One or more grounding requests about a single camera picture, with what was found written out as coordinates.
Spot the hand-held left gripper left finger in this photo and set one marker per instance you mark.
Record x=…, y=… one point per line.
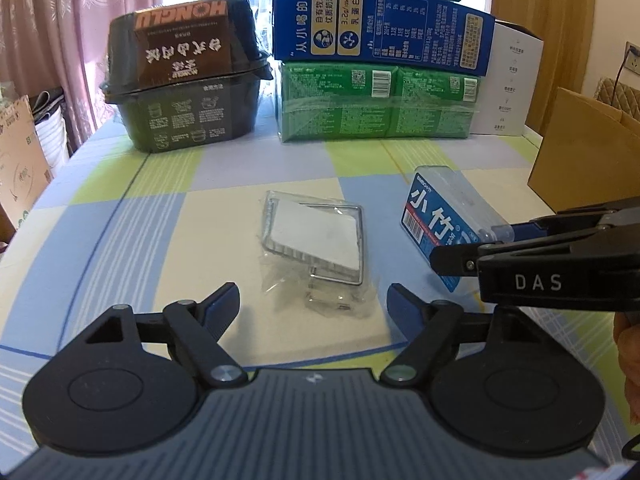
x=222, y=307

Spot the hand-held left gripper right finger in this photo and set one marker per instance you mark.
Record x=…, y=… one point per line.
x=405, y=307

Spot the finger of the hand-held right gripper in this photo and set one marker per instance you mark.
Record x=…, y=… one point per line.
x=455, y=260
x=575, y=222

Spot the blue clear toothpick box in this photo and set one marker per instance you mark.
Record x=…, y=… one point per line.
x=440, y=215

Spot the brown cardboard box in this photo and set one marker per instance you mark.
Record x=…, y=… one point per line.
x=585, y=155

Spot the checked tablecloth desktop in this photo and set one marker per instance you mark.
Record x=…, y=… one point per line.
x=150, y=220

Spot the person's right hand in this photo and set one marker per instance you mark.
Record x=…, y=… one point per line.
x=631, y=355

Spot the brown quilted chair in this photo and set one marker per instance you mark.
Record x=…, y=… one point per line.
x=620, y=95

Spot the white appliance box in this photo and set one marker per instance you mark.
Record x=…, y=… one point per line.
x=515, y=80

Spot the green wrapped packet bundle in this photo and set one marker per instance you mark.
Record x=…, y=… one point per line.
x=375, y=102

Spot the wooden door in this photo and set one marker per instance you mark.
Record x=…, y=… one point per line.
x=545, y=0

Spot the black instant meal box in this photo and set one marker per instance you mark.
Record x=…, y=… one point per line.
x=185, y=85

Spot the blue milk carton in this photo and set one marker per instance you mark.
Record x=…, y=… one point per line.
x=380, y=30

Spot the open printed cardboard carton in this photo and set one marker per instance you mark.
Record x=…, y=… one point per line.
x=22, y=170

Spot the white plastic buckets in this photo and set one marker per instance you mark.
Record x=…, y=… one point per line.
x=50, y=135

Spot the pink curtain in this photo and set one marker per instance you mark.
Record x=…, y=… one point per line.
x=75, y=25

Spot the wall socket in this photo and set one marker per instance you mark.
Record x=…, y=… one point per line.
x=634, y=57

